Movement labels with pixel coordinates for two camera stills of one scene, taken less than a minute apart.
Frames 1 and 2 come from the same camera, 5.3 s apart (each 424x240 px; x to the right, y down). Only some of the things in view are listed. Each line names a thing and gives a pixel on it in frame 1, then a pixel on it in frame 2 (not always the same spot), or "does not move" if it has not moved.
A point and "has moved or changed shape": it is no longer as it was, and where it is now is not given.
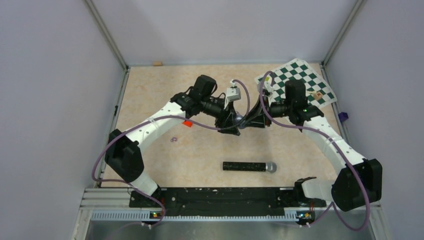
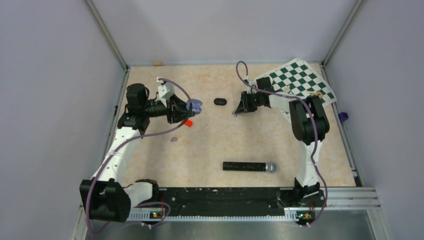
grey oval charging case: x=237 y=118 has moved or changed shape
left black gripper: x=225 y=123 -> x=179 y=110
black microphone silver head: x=270 y=167 does not move
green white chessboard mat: x=318 y=94 does not move
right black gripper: x=258 y=117 -> x=244 y=106
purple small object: x=343 y=116 does not move
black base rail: x=225 y=201 does not move
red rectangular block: x=188 y=123 does not move
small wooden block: x=157 y=63 does not move
